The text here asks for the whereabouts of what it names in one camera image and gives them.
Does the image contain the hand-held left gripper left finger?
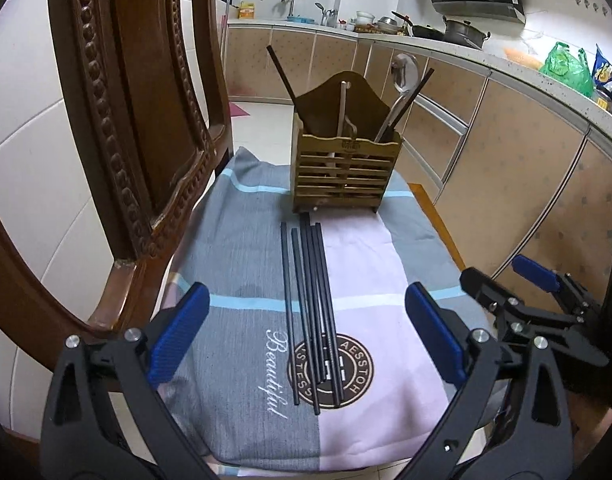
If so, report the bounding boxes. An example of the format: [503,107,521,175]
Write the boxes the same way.
[40,282,219,480]

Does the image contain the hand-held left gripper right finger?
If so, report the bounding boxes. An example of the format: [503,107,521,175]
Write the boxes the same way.
[401,282,574,480]

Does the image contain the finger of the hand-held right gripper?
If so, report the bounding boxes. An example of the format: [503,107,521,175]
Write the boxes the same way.
[460,267,608,367]
[512,255,605,322]

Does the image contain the bundle of black chopsticks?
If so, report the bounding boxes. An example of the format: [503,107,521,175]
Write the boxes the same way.
[280,214,345,416]

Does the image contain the wooden slatted utensil holder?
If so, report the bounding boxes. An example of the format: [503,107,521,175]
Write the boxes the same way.
[291,72,404,213]

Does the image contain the single black chopstick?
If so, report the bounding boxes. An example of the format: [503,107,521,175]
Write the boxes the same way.
[383,68,435,143]
[266,45,301,111]

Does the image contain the stainless steel ladle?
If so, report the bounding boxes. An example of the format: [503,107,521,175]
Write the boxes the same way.
[373,53,419,145]

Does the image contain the tan kitchen base cabinets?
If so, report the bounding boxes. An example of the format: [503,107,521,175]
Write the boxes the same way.
[225,22,612,411]

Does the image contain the grey pink patterned cloth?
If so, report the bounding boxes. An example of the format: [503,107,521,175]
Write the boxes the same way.
[156,146,492,463]

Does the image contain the green plastic bag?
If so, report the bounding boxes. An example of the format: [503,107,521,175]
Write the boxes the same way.
[538,41,594,96]

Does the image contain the blue snack bag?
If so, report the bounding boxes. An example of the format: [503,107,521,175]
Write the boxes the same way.
[593,45,612,111]

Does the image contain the orange plastic bag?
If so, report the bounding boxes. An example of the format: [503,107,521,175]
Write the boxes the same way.
[503,47,543,70]

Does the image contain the carved wooden chair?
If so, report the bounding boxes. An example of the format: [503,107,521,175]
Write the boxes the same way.
[0,0,468,461]

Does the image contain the black lidded cooking pot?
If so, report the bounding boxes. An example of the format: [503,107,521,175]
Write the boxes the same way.
[443,19,491,48]

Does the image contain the black wok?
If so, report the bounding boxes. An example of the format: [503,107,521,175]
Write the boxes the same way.
[392,10,445,41]

